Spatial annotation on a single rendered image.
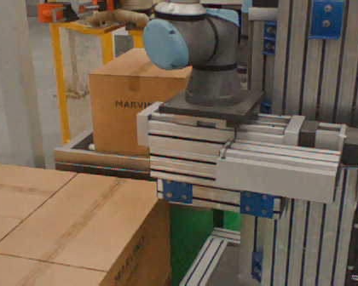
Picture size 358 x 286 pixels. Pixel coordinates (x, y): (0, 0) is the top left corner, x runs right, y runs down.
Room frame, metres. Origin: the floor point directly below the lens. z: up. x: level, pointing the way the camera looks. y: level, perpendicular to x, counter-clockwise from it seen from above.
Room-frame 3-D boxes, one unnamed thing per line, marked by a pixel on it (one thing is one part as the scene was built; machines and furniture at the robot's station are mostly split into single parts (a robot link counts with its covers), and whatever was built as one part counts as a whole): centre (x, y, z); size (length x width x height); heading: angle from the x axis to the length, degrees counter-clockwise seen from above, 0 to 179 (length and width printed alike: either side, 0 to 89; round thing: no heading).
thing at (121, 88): (2.17, 0.11, 0.75); 0.60 x 0.40 x 0.40; 167
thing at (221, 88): (1.22, -0.09, 1.09); 0.15 x 0.15 x 0.10
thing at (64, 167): (1.86, 0.22, 0.48); 0.70 x 0.03 x 0.15; 74
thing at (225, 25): (1.21, -0.08, 1.20); 0.13 x 0.12 x 0.14; 138
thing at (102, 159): (1.86, 0.21, 0.58); 0.70 x 0.03 x 0.06; 74
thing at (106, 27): (2.01, 0.29, 1.14); 0.34 x 0.10 x 0.05; 166
